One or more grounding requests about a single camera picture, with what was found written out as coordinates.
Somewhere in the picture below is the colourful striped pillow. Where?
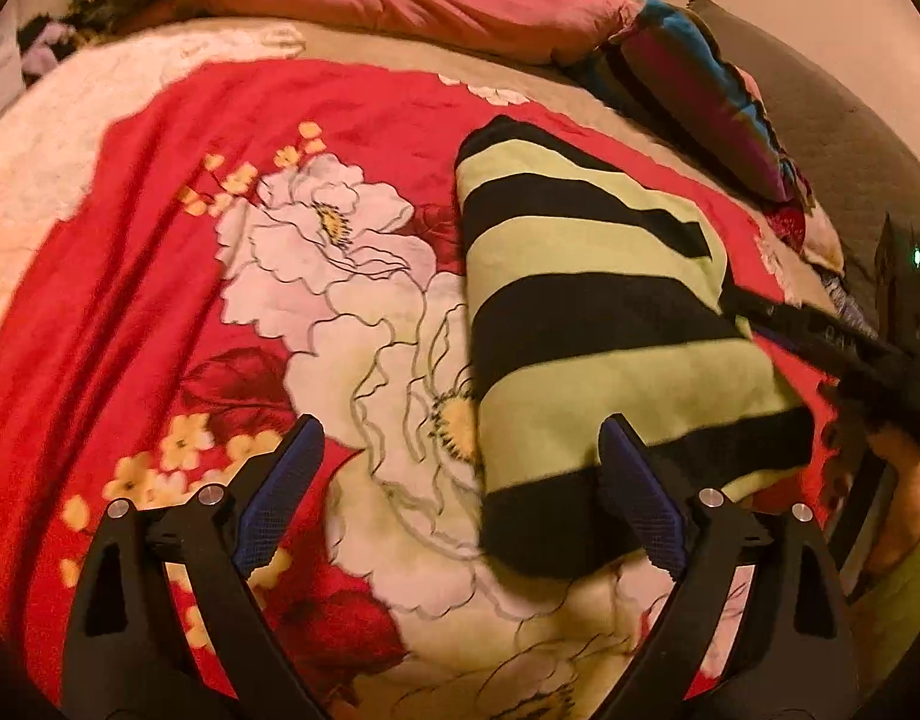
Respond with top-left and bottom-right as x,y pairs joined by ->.
572,0 -> 813,203

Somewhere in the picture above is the red floral blanket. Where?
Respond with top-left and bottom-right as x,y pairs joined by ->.
0,52 -> 843,720

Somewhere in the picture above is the grey padded mat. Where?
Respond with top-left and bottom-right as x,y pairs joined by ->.
688,0 -> 920,316

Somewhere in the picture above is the dark clothes pile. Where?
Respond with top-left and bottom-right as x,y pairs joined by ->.
17,19 -> 80,87

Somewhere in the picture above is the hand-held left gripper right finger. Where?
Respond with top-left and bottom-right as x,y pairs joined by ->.
597,414 -> 864,720

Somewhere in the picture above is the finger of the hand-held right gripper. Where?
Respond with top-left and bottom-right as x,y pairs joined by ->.
718,283 -> 920,437

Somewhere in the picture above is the pink pillow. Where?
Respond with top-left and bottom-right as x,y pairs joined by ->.
193,0 -> 641,65

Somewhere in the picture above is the green black striped sweater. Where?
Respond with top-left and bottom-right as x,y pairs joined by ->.
454,114 -> 817,578

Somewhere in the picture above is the cream floral pillow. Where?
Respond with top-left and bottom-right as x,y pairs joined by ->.
763,202 -> 847,276

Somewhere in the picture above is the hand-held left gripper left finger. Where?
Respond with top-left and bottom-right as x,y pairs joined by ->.
61,415 -> 330,720

